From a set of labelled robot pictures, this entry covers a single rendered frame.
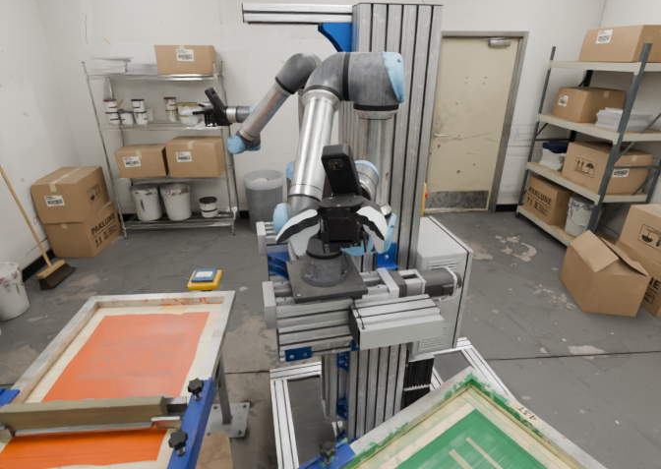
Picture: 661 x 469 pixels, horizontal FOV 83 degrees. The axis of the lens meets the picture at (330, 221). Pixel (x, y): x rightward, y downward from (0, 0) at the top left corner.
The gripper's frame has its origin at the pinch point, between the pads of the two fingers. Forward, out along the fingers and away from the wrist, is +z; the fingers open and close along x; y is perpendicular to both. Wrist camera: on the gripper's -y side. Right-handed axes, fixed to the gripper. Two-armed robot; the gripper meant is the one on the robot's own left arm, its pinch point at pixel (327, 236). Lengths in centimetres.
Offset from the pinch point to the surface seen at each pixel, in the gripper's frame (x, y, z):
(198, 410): 50, 61, -21
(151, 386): 71, 63, -29
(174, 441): 47, 56, -7
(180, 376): 65, 64, -34
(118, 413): 68, 56, -13
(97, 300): 116, 53, -60
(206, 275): 85, 60, -89
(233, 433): 93, 156, -83
